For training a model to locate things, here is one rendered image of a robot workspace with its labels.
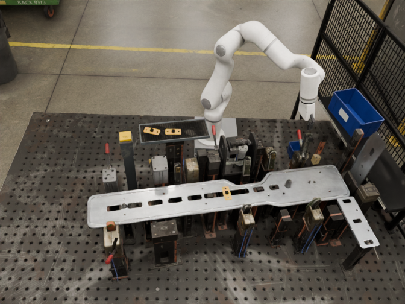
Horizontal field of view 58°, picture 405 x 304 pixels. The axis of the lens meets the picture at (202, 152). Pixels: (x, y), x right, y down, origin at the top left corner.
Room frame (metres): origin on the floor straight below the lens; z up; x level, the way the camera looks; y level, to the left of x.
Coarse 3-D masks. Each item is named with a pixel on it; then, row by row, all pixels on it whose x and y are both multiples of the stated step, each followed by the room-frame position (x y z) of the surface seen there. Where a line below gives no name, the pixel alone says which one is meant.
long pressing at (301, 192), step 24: (312, 168) 1.32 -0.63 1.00; (336, 168) 1.35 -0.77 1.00; (120, 192) 1.05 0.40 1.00; (144, 192) 1.06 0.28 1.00; (168, 192) 1.08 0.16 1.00; (192, 192) 1.09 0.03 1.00; (264, 192) 1.13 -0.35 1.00; (288, 192) 1.14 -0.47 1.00; (312, 192) 1.16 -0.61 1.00; (336, 192) 1.17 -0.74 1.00; (96, 216) 0.90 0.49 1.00; (120, 216) 0.91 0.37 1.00; (144, 216) 0.92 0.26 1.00; (168, 216) 0.94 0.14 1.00
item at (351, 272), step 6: (354, 252) 0.90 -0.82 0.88; (360, 252) 0.87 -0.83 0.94; (366, 252) 0.88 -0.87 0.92; (342, 258) 0.94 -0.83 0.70; (348, 258) 0.90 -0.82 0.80; (354, 258) 0.88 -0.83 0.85; (360, 258) 0.88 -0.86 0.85; (342, 264) 0.90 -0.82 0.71; (348, 264) 0.88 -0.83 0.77; (354, 264) 0.88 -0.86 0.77; (342, 270) 0.87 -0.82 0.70; (348, 270) 0.87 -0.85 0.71; (348, 276) 0.84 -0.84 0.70
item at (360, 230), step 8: (352, 200) 1.13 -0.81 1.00; (344, 208) 1.08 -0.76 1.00; (352, 208) 1.08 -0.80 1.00; (344, 216) 1.03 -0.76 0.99; (352, 216) 1.03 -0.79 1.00; (360, 216) 1.04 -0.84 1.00; (352, 224) 0.98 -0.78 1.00; (360, 224) 0.99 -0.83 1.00; (368, 224) 0.99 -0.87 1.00; (352, 232) 0.94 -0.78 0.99; (360, 232) 0.94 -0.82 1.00; (368, 232) 0.95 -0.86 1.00; (360, 240) 0.90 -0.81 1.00; (376, 240) 0.91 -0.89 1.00
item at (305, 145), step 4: (304, 136) 1.38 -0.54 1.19; (308, 136) 1.37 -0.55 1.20; (304, 140) 1.37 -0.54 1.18; (308, 140) 1.35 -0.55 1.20; (312, 140) 1.35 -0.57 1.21; (304, 144) 1.36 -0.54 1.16; (308, 144) 1.37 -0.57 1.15; (304, 148) 1.37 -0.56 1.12; (308, 148) 1.36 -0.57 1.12; (300, 152) 1.36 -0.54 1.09; (304, 152) 1.36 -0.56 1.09
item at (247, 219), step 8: (240, 216) 0.97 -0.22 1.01; (248, 216) 0.95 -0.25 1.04; (240, 224) 0.94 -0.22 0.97; (248, 224) 0.91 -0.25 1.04; (240, 232) 0.92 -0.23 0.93; (248, 232) 0.91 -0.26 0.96; (232, 240) 1.00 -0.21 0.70; (240, 240) 0.91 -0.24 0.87; (248, 240) 0.91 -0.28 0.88; (232, 248) 0.95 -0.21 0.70; (240, 248) 0.91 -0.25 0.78; (240, 256) 0.90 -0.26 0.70
